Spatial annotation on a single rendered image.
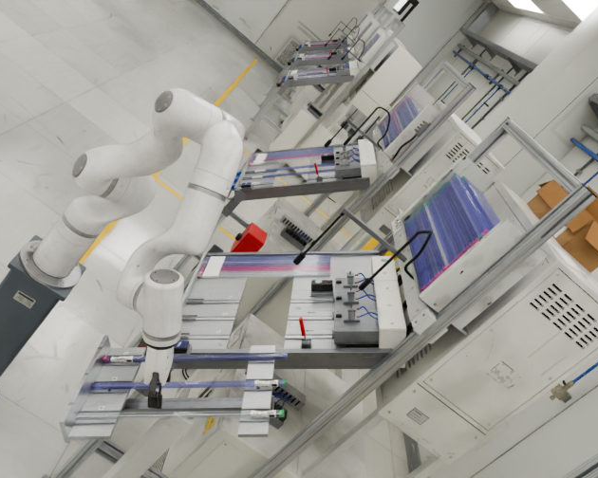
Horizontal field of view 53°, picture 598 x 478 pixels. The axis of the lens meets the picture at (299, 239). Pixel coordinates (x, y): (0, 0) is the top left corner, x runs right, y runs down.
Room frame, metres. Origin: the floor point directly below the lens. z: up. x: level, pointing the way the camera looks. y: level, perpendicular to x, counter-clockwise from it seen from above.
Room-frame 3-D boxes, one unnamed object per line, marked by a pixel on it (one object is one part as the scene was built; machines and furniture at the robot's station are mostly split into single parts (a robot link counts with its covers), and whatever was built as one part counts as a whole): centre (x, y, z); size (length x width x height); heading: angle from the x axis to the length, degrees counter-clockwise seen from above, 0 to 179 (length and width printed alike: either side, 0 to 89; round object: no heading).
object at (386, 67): (6.56, 0.68, 0.95); 1.36 x 0.82 x 1.90; 104
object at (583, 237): (2.09, -0.62, 1.82); 0.68 x 0.30 x 0.20; 14
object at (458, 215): (1.91, -0.36, 1.52); 0.51 x 0.13 x 0.27; 14
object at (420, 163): (3.41, -0.14, 0.95); 1.35 x 0.82 x 1.90; 104
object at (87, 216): (1.51, 0.47, 1.00); 0.19 x 0.12 x 0.24; 135
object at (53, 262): (1.48, 0.49, 0.79); 0.19 x 0.19 x 0.18
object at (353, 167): (3.35, 0.06, 0.66); 1.01 x 0.73 x 1.31; 104
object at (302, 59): (7.97, 1.03, 0.95); 1.37 x 0.82 x 1.90; 104
